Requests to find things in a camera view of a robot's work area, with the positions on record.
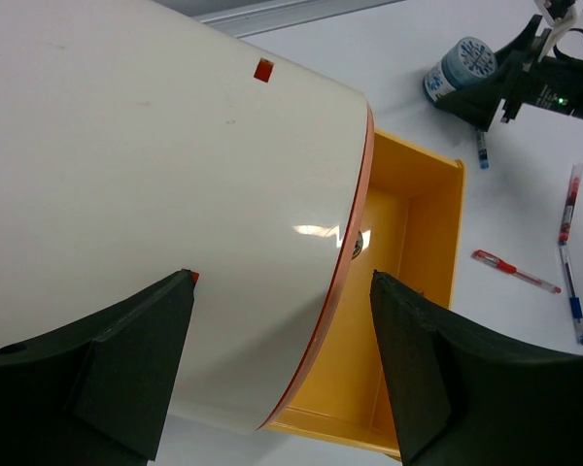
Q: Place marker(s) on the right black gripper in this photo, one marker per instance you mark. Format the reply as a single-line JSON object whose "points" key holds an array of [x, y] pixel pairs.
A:
{"points": [[554, 83]]}

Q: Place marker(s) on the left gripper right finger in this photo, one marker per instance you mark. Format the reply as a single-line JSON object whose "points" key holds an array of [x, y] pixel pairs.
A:
{"points": [[463, 394]]}

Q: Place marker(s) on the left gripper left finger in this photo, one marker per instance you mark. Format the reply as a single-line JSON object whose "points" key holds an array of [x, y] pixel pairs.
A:
{"points": [[97, 391]]}

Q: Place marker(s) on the blue white round jar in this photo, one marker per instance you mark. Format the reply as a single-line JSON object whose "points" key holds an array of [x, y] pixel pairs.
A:
{"points": [[469, 62]]}

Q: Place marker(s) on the yellow drawer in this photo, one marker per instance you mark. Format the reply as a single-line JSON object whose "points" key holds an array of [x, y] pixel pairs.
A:
{"points": [[375, 377]]}

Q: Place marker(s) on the cream drawer cabinet shell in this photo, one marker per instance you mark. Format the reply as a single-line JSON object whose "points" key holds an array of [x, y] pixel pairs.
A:
{"points": [[135, 142]]}

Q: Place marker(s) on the blue pen near jar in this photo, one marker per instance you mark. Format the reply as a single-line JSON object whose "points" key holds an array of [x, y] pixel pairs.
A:
{"points": [[482, 149]]}

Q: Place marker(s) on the red pen under gripper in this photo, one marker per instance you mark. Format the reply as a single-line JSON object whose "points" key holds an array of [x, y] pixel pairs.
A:
{"points": [[570, 203]]}

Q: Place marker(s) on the red pen centre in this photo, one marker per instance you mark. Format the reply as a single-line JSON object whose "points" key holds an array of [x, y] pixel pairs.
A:
{"points": [[509, 269]]}

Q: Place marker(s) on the blue pen centre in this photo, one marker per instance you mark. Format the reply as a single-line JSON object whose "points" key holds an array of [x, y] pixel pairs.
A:
{"points": [[573, 298]]}

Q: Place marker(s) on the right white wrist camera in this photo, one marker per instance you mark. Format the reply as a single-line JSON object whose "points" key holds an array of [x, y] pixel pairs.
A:
{"points": [[560, 15]]}

